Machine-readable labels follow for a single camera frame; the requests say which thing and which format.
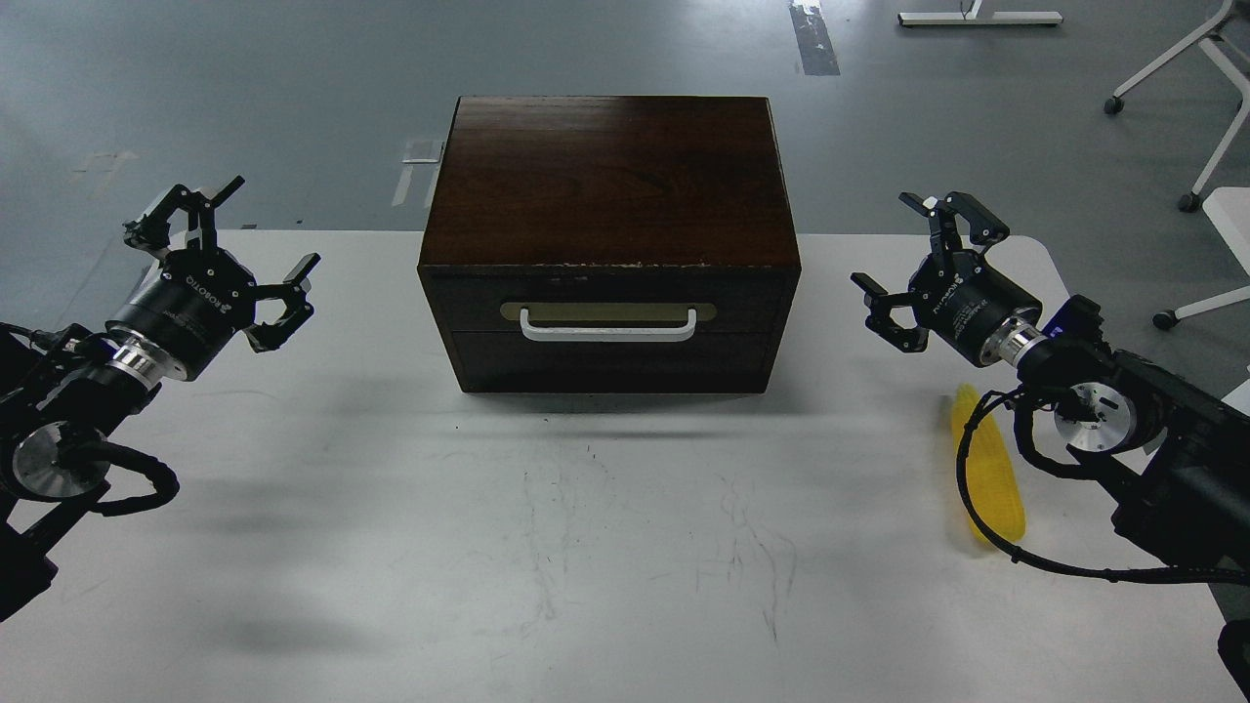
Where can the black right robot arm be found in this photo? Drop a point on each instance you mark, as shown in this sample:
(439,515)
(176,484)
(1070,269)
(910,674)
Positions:
(1172,458)

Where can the dark wooden drawer cabinet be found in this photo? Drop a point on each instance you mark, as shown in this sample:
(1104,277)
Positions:
(547,186)

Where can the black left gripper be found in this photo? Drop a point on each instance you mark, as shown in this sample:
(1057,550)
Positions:
(181,303)

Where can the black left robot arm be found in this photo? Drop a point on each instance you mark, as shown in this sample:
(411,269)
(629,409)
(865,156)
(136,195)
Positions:
(65,392)

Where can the yellow corn cob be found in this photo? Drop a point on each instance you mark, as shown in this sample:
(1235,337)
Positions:
(990,474)

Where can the white table base bar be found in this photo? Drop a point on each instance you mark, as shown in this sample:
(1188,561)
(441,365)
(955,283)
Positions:
(979,13)

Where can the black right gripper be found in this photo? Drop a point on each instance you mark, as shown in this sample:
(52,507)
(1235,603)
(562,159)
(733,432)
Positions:
(955,293)

